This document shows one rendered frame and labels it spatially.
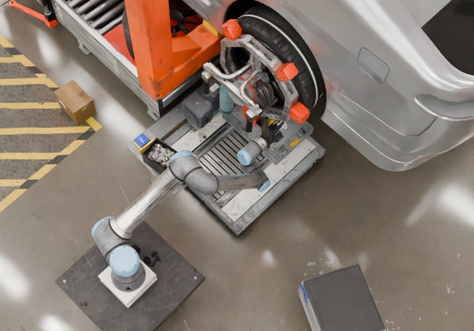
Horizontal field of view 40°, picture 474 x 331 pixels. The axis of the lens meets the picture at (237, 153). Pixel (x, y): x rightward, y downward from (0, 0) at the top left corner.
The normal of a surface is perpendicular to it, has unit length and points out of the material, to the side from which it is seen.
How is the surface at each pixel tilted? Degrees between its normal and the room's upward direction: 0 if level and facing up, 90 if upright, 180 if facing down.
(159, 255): 0
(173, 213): 0
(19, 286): 0
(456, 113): 14
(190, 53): 90
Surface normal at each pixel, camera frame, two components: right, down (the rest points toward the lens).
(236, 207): 0.04, -0.44
